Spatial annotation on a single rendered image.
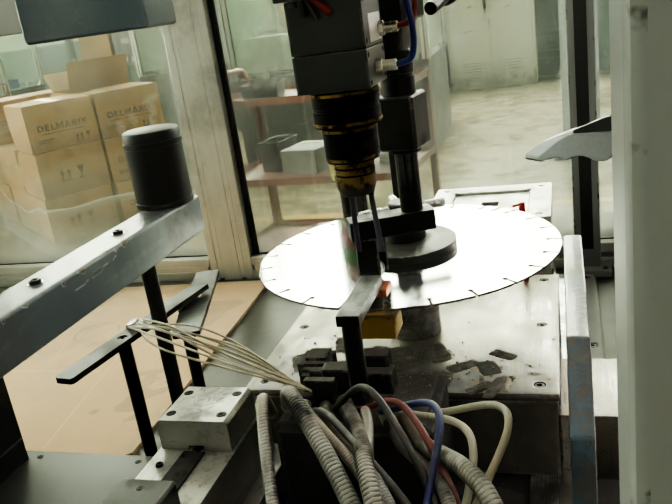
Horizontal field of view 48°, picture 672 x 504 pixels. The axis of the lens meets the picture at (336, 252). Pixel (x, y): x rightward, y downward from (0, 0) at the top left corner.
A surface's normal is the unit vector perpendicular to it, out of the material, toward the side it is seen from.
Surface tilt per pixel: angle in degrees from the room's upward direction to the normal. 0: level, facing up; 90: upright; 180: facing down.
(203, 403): 0
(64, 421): 0
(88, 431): 0
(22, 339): 90
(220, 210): 90
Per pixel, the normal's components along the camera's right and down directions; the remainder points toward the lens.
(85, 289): 0.95, -0.04
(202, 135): -0.27, 0.34
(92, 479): -0.14, -0.94
